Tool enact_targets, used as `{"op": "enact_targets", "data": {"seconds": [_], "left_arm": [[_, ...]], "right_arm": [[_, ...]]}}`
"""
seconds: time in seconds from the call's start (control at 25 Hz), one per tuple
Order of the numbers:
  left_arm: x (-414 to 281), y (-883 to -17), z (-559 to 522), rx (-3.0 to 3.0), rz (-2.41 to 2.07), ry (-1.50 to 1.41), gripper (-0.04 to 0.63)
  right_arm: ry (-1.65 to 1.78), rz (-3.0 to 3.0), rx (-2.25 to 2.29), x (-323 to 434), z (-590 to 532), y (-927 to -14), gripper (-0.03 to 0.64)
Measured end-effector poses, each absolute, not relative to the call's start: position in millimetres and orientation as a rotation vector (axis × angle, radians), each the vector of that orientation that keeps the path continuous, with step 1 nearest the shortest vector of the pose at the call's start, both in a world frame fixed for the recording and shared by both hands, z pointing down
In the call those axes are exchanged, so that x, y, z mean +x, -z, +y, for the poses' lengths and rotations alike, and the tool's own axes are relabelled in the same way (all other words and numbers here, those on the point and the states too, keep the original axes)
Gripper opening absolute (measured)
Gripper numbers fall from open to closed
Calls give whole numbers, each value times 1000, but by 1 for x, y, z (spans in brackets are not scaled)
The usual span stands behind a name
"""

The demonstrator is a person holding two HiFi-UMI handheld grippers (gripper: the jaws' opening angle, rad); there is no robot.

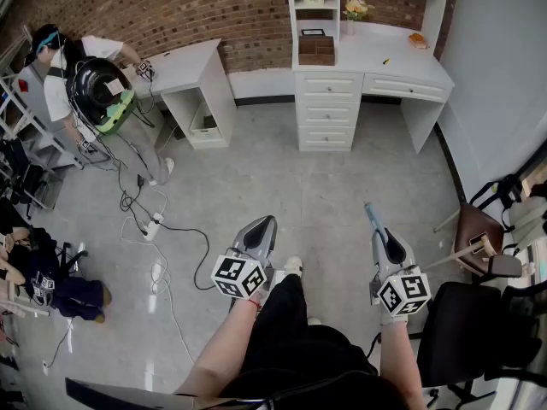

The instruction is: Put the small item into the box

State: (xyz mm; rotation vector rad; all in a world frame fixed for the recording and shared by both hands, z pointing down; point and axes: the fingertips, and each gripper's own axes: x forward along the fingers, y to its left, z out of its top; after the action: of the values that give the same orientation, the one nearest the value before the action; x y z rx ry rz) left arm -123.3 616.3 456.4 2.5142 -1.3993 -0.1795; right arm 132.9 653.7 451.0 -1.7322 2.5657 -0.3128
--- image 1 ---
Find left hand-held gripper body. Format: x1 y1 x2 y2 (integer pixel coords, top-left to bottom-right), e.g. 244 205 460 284
210 214 278 301

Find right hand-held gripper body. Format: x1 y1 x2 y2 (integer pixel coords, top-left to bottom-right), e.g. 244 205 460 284
368 227 431 318

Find brown wooden box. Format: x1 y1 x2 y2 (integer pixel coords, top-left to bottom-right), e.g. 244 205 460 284
297 35 336 67

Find person's right forearm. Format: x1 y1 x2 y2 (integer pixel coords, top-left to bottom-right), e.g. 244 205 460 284
379 315 427 410

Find person's left forearm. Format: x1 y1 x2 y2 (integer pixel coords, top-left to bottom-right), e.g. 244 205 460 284
174 299 262 397

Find person's white shoe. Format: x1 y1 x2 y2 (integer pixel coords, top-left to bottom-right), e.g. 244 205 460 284
283 255 304 278

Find black office chair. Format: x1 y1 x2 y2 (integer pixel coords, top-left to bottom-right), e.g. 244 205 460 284
408 280 547 406

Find white power strip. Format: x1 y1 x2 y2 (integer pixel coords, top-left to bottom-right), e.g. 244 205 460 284
142 213 166 243

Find brown wooden chair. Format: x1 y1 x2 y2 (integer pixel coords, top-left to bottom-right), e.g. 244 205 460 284
426 202 506 273

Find grey pouch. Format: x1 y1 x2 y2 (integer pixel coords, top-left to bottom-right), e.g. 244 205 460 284
485 254 524 278

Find person's black trousers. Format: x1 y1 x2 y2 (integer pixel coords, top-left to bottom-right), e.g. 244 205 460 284
220 272 382 401

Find white storage bin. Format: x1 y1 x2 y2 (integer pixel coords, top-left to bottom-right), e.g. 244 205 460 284
189 102 221 135

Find white desk with drawers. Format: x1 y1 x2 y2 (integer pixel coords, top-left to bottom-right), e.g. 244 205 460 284
285 0 456 155

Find white side desk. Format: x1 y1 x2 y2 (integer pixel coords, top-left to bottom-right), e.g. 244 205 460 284
123 38 238 151

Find grey flat panel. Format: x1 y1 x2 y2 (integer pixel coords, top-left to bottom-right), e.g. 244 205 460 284
64 377 274 410

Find orange flowers in white vase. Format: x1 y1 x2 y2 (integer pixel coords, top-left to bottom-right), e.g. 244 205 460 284
343 0 370 37

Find black floor cable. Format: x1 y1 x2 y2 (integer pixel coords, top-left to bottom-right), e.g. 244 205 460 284
118 172 217 292

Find white floor cable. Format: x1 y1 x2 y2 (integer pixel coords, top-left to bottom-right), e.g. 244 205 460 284
41 185 198 372

